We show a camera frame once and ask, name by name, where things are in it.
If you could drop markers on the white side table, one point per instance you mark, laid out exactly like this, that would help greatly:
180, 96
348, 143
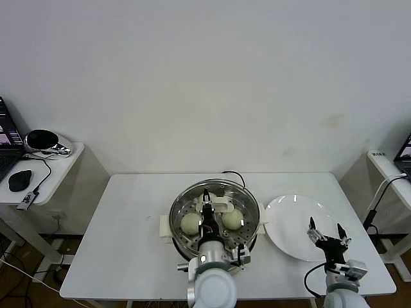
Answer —
64, 167
382, 170

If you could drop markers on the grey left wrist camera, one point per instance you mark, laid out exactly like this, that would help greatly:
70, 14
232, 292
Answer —
241, 256

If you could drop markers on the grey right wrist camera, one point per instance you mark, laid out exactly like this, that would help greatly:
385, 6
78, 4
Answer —
354, 270

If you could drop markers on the white electric cooker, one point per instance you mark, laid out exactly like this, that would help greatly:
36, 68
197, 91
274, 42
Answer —
165, 227

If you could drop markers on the white wall socket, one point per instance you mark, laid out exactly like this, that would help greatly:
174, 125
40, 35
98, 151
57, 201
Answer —
57, 214

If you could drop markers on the round glass pot lid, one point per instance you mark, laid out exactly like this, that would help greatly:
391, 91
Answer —
224, 205

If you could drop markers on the shiny chrome headset device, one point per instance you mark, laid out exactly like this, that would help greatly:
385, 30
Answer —
38, 139

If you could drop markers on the black open laptop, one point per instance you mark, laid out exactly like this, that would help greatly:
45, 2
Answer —
6, 134
405, 150

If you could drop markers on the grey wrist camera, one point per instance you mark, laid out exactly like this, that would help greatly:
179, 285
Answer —
354, 270
241, 256

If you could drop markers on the small printed label sticker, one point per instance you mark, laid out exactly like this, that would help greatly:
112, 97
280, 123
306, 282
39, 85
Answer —
379, 155

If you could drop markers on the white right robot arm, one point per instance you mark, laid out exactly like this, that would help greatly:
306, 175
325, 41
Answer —
343, 295

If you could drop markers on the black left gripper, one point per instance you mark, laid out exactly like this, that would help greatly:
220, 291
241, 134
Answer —
209, 229

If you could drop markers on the black computer mouse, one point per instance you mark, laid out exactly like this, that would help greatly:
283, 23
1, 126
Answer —
20, 181

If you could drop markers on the stainless steel steamer basket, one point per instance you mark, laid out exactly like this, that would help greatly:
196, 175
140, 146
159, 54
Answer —
247, 224

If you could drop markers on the white round plate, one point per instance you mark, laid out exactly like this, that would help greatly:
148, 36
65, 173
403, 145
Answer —
289, 218

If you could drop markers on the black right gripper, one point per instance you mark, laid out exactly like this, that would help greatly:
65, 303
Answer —
334, 248

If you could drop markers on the grey USB hub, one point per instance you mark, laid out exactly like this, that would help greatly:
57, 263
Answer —
28, 199

